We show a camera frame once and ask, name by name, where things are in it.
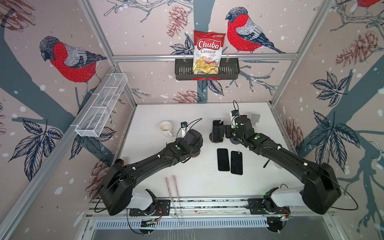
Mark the right pink chopstick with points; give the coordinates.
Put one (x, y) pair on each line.
(177, 195)

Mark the white ceramic mug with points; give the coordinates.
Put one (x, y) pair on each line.
(165, 129)

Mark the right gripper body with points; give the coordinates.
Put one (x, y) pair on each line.
(228, 131)

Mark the black wire wall basket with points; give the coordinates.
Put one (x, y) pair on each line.
(228, 70)

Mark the grey round base stand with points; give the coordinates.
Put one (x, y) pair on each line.
(235, 142)

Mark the white wire mesh shelf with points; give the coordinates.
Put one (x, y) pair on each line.
(97, 115)

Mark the Chuba cassava chips bag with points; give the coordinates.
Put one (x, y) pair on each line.
(208, 49)

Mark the purple-edged black phone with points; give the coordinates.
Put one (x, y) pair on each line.
(218, 131)

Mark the aluminium front rail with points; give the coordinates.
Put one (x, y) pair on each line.
(215, 207)

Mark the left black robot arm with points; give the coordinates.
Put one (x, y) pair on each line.
(117, 189)

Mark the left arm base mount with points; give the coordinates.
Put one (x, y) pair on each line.
(146, 204)

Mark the pink chopstick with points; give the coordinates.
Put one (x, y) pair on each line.
(171, 198)
(177, 195)

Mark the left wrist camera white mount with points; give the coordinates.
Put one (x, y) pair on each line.
(184, 128)

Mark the left pink chopstick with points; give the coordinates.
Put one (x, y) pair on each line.
(171, 198)

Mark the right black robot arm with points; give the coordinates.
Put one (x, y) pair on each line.
(320, 189)

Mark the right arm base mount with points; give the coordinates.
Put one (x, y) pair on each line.
(265, 205)

